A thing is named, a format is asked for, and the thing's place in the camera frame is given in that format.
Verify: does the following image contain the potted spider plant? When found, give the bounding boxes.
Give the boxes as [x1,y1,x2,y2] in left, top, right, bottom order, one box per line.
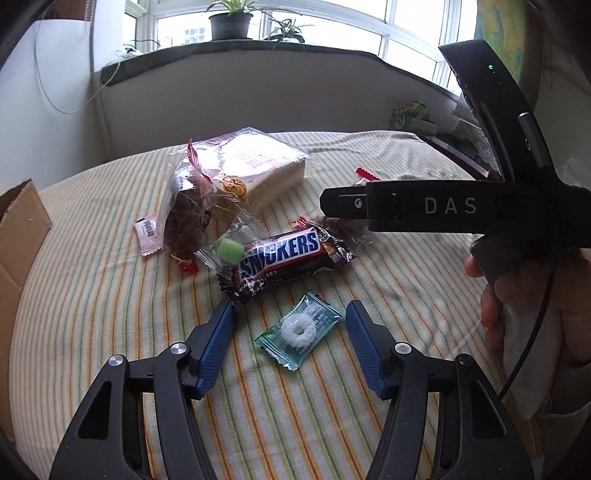
[205,0,256,42]

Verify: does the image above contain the person's right hand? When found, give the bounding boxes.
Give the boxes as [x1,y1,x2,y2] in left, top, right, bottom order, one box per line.
[464,249,591,412]

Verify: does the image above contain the small trailing plant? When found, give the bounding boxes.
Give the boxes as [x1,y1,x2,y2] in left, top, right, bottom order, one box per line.
[262,16,309,45]

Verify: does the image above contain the sliced bread package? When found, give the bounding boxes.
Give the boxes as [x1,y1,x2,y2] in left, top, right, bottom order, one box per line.
[172,126,308,209]

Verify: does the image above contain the grey window sill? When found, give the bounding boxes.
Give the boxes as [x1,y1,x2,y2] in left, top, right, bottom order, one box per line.
[100,39,459,101]

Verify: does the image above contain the green candy clear wrapper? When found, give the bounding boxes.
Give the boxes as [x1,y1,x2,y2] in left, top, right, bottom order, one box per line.
[194,215,265,274]

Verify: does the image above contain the light grey cloth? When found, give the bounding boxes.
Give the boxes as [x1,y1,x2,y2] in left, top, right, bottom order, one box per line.
[501,302,571,422]

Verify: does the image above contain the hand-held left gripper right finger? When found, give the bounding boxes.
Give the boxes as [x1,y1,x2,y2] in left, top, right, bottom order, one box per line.
[345,300,536,480]

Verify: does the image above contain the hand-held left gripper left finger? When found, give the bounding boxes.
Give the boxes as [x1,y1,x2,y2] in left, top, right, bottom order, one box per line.
[48,300,236,480]

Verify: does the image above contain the white ring candy green wrapper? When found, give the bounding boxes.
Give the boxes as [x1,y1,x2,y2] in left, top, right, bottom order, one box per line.
[255,291,345,372]

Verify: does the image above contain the thin black cable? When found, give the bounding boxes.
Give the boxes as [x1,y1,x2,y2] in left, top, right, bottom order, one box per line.
[498,249,556,403]

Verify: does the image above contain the wall map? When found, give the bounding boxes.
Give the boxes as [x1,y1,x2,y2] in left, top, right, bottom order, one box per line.
[477,0,528,85]

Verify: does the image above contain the black cables on sill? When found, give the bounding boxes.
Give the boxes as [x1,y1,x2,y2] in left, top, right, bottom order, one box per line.
[111,39,161,59]

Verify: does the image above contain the large brown chocolate bar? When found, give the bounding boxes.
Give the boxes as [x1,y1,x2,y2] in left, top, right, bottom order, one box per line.
[216,222,357,306]

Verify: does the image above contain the white lace cloth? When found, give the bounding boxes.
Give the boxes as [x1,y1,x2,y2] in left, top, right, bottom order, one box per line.
[454,91,591,186]

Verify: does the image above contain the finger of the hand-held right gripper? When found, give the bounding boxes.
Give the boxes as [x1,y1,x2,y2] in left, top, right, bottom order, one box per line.
[320,181,370,219]

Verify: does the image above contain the small pink packet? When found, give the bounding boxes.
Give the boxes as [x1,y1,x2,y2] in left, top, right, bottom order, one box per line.
[133,215,164,257]

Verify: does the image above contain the cardboard box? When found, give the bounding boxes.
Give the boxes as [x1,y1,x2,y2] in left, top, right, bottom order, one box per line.
[0,179,53,444]

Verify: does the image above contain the dark cake packet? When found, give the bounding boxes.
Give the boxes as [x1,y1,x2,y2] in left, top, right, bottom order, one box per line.
[159,137,259,274]

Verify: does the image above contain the white framed window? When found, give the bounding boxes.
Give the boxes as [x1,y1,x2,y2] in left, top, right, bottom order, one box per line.
[123,0,478,88]

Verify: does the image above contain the green carton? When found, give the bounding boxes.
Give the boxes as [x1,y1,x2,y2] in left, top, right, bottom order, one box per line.
[390,101,440,135]

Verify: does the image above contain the white cable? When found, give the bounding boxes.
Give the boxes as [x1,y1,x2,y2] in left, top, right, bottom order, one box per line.
[34,8,122,114]

